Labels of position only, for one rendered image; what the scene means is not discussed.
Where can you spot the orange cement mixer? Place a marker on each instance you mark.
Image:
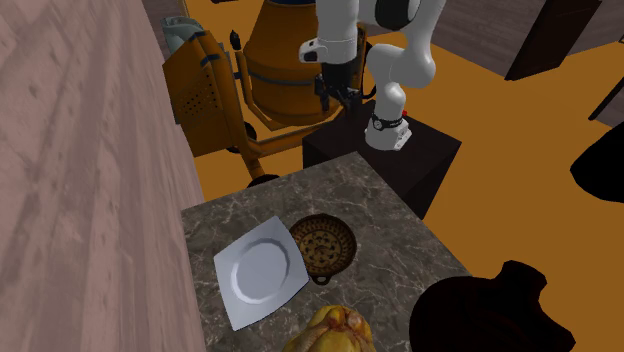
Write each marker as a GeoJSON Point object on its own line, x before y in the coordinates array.
{"type": "Point", "coordinates": [278, 68]}

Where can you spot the white square plate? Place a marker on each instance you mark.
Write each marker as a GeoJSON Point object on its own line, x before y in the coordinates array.
{"type": "Point", "coordinates": [261, 270]}

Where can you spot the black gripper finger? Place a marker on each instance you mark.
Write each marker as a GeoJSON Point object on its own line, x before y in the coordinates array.
{"type": "Point", "coordinates": [322, 97]}
{"type": "Point", "coordinates": [352, 100]}

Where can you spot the dark robot stand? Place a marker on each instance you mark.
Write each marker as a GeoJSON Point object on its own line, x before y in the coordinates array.
{"type": "Point", "coordinates": [414, 161]}

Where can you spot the dark wooden door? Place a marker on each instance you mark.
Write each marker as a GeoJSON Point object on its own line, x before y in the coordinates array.
{"type": "Point", "coordinates": [546, 39]}

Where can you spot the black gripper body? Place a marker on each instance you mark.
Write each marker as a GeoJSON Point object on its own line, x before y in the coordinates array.
{"type": "Point", "coordinates": [338, 74]}

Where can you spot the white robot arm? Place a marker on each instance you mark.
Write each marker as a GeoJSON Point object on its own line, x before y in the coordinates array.
{"type": "Point", "coordinates": [400, 63]}

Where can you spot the yellow roast chicken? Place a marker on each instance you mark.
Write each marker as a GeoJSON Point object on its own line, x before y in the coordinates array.
{"type": "Point", "coordinates": [334, 331]}

